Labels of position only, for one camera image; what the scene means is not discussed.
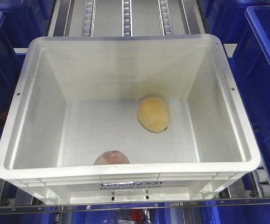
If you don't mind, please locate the yellow plush mango toy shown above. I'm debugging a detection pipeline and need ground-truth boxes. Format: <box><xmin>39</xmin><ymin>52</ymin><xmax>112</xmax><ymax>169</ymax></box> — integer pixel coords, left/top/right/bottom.
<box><xmin>137</xmin><ymin>97</ymin><xmax>170</xmax><ymax>133</ymax></box>

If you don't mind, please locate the white plastic tote crate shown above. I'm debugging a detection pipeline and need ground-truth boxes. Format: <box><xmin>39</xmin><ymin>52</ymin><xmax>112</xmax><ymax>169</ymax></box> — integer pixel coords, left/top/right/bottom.
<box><xmin>0</xmin><ymin>34</ymin><xmax>261</xmax><ymax>204</ymax></box>

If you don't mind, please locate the pink plush peach toy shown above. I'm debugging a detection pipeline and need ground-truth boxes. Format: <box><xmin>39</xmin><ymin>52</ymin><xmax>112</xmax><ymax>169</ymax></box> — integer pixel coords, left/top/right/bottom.
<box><xmin>94</xmin><ymin>150</ymin><xmax>130</xmax><ymax>165</ymax></box>

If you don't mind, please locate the roller track rear right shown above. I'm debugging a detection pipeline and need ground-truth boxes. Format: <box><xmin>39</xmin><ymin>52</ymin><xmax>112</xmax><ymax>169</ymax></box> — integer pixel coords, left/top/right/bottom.
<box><xmin>157</xmin><ymin>0</ymin><xmax>173</xmax><ymax>36</ymax></box>

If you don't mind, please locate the roller track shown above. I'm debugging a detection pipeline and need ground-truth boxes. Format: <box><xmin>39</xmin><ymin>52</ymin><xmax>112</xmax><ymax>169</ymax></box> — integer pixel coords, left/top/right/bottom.
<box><xmin>122</xmin><ymin>0</ymin><xmax>132</xmax><ymax>36</ymax></box>
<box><xmin>157</xmin><ymin>0</ymin><xmax>173</xmax><ymax>36</ymax></box>
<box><xmin>82</xmin><ymin>0</ymin><xmax>97</xmax><ymax>37</ymax></box>

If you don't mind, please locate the roller track rear left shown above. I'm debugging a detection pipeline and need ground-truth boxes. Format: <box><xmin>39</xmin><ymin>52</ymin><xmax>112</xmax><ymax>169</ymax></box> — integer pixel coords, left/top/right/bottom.
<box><xmin>82</xmin><ymin>0</ymin><xmax>97</xmax><ymax>37</ymax></box>

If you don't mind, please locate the roller track rear middle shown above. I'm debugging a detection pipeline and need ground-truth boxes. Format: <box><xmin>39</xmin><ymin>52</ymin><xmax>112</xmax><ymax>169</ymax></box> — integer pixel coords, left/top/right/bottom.
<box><xmin>122</xmin><ymin>0</ymin><xmax>132</xmax><ymax>36</ymax></box>

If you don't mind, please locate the lower blue plastic bin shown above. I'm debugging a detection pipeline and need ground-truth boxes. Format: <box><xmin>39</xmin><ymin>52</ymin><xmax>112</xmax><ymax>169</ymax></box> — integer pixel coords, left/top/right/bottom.
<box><xmin>0</xmin><ymin>204</ymin><xmax>270</xmax><ymax>224</ymax></box>

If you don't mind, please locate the metal shelf front rail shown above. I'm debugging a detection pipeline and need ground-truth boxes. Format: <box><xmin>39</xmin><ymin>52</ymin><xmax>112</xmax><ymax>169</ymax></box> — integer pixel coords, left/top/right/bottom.
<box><xmin>0</xmin><ymin>197</ymin><xmax>270</xmax><ymax>215</ymax></box>

